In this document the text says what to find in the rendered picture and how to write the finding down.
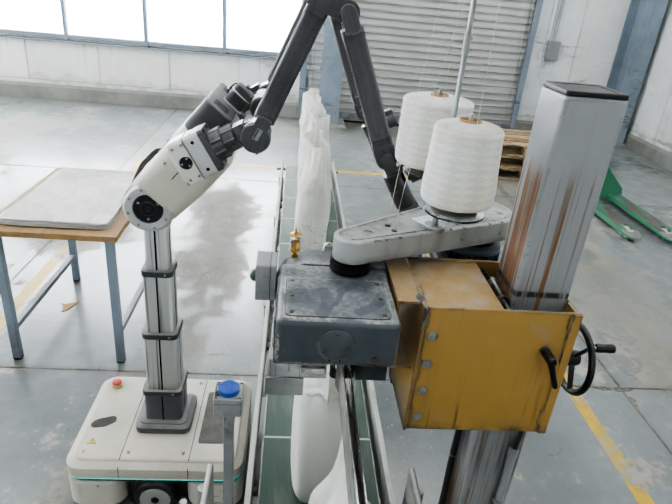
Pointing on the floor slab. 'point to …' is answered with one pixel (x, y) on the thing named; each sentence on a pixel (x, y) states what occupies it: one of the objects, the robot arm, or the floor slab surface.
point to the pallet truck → (627, 212)
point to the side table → (64, 271)
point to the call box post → (228, 460)
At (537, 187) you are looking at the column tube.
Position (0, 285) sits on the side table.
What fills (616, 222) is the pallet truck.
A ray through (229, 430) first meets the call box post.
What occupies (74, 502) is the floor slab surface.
